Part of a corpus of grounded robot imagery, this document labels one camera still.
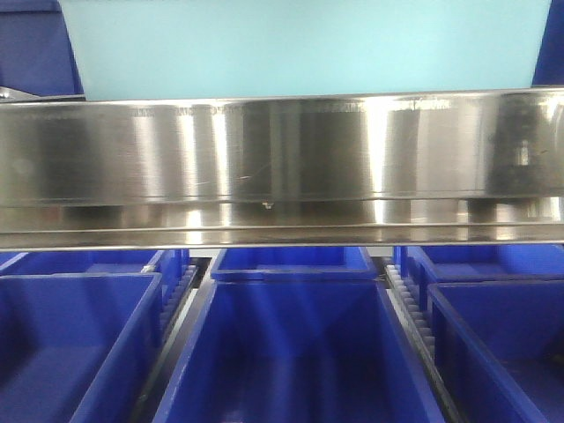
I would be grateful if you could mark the light blue plastic bin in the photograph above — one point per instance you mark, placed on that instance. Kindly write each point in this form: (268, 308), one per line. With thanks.
(136, 50)

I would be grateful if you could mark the dark blue bin rear middle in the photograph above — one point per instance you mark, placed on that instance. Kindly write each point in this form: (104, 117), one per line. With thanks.
(293, 263)

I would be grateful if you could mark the dark blue bin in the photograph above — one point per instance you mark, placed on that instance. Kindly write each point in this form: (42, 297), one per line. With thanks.
(298, 352)
(36, 53)
(171, 264)
(499, 349)
(77, 347)
(293, 263)
(422, 266)
(549, 67)

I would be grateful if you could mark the dark blue bin lower middle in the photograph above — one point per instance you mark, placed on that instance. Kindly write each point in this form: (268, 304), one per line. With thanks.
(298, 352)

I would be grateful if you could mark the dark blue bin rear left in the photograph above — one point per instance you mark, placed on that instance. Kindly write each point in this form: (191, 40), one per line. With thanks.
(171, 264)

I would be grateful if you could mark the dark blue bin lower left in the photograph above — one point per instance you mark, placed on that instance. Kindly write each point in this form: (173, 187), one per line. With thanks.
(77, 347)

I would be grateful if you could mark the dark blue bin rear right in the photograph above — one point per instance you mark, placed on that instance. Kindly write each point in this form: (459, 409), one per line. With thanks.
(422, 266)

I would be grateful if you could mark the dark blue bin lower right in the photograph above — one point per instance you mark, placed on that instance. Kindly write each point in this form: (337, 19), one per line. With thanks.
(499, 349)

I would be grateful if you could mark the dark blue bin upper left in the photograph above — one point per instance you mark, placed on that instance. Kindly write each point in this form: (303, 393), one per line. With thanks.
(36, 53)

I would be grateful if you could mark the dark blue bin upper right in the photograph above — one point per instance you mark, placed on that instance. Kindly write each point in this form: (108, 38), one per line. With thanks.
(549, 67)

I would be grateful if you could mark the left roller track rail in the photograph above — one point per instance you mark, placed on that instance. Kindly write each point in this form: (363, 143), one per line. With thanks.
(178, 317)

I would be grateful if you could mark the roller track rail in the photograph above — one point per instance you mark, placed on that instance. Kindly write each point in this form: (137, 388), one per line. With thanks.
(178, 317)
(418, 331)

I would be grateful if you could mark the right roller track rail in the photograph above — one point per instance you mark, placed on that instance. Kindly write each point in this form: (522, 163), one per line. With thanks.
(418, 331)

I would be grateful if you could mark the stainless steel shelf front rail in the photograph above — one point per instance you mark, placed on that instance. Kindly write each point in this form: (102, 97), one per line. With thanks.
(420, 168)

